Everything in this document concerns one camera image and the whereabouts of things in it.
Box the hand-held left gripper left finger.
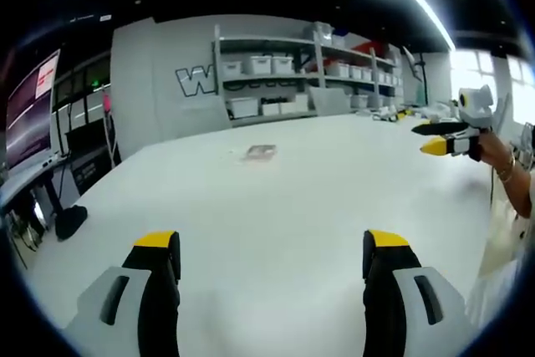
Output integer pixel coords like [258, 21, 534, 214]
[62, 230, 182, 357]

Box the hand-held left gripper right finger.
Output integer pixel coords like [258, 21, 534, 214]
[362, 229, 467, 357]

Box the clear resealable bag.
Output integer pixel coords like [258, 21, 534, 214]
[240, 144, 278, 165]

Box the person's right hand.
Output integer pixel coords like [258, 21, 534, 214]
[478, 130, 516, 174]

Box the clutter of white devices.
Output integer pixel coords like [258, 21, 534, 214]
[354, 98, 461, 124]

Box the person's cream clothing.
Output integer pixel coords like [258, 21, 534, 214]
[464, 184, 535, 335]

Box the grey leaning board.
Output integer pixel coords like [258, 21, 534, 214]
[308, 85, 353, 115]

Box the ceiling light strip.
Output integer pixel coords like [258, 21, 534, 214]
[386, 0, 456, 48]

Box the grey metal shelf unit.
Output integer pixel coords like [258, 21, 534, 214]
[211, 23, 405, 125]

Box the grey side desk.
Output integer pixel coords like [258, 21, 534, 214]
[0, 154, 68, 258]

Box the group of white storage boxes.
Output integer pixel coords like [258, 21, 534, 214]
[220, 22, 405, 119]

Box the large monitor screen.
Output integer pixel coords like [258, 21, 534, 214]
[5, 48, 62, 175]

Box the gold bracelet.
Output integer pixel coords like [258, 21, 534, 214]
[496, 154, 518, 183]

